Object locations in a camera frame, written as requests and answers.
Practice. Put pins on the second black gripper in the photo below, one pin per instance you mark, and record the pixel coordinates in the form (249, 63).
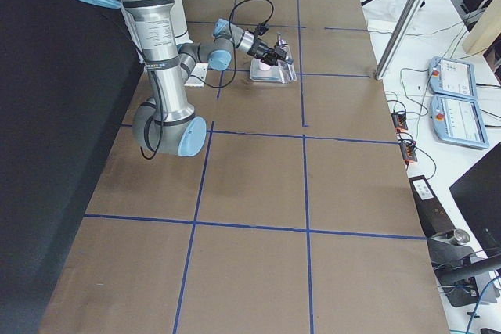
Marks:
(259, 49)

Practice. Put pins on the pink paper cup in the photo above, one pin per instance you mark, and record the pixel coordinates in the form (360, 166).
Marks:
(262, 66)

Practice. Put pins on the glass sauce bottle metal spout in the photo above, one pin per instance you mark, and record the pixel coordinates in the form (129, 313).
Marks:
(286, 67)

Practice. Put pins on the second grey blue robot arm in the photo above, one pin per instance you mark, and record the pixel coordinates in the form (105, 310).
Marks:
(167, 122)

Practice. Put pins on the digital kitchen scale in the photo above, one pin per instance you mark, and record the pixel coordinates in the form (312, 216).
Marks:
(266, 76)

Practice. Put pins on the orange black terminal block far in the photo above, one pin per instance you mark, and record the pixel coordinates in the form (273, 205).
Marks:
(399, 120)

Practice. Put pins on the orange black terminal block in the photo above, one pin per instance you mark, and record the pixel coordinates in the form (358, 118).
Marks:
(399, 120)
(408, 148)

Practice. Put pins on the orange black terminal block near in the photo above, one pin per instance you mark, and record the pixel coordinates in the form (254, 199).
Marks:
(408, 148)

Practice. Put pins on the blue teach pendant far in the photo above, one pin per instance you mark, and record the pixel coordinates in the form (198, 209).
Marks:
(452, 77)

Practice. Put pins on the blue teach pendant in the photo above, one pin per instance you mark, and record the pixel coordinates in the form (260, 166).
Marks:
(452, 77)
(458, 121)

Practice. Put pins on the blue teach pendant near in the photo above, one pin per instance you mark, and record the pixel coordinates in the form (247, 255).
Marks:
(458, 121)

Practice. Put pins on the wooden board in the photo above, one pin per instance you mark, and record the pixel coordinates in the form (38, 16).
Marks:
(486, 30)

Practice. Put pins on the black box with label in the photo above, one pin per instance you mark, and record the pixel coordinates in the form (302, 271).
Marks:
(432, 215)

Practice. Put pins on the black monitor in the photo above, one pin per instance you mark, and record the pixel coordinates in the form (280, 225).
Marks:
(477, 196)

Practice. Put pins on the metal knob on stand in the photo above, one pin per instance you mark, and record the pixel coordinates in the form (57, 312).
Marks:
(458, 237)

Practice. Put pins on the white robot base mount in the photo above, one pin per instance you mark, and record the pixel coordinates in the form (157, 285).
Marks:
(198, 76)

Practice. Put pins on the aluminium frame post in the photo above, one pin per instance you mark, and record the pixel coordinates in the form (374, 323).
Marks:
(397, 36)

